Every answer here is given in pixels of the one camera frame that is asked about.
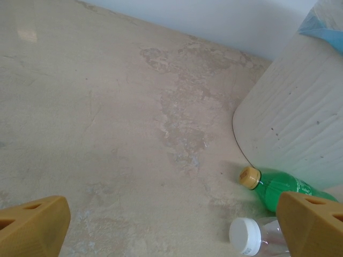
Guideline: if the green bottle yellow cap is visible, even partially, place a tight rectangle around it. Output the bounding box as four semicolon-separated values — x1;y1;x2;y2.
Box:
238;165;340;214

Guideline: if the blue bag drawstring band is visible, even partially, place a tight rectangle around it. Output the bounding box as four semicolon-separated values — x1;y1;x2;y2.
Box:
297;10;343;57

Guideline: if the translucent white bin liner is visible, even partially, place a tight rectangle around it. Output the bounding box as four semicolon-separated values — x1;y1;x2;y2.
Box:
296;0;343;58

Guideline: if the grape label bottle white cap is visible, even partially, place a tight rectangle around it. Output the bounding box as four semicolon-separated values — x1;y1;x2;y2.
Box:
228;216;292;257

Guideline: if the white plastic bin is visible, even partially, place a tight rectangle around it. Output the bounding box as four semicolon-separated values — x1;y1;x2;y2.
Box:
232;26;343;190

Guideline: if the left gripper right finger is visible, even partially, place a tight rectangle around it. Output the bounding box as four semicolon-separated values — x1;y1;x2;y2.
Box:
276;191;343;257

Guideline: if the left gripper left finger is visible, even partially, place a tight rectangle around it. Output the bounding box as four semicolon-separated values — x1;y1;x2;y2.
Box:
0;195;71;257

